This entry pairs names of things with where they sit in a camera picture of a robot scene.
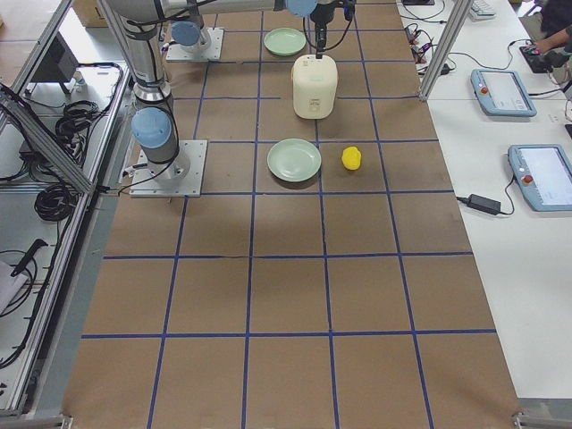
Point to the far green plate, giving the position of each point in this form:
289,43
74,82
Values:
284,41

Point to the teach pendant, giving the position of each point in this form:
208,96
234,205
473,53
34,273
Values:
501,93
543,174

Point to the aluminium frame post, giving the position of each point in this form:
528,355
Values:
448,37

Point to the cream rice cooker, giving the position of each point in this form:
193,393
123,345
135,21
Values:
314,84

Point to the aluminium frame rail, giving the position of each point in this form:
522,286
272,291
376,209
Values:
42,139

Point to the black power adapter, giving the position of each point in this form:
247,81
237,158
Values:
483,204

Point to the cardboard box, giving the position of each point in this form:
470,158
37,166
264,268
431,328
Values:
89,14

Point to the upper teach pendant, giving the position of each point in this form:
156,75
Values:
501,93

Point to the yellow plastic toy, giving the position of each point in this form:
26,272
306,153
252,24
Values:
351,158

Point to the lower teach pendant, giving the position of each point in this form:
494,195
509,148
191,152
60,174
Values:
543,174

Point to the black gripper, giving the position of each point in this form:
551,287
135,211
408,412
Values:
319,14

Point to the black monitor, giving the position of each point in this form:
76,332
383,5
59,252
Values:
58,64

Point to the black controller box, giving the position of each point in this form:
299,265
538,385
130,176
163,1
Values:
539,63

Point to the person's hand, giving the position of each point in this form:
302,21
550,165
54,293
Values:
544,45

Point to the near green plate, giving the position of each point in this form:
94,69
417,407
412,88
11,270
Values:
294,160

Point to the green plate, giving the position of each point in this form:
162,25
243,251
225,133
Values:
294,160
284,41

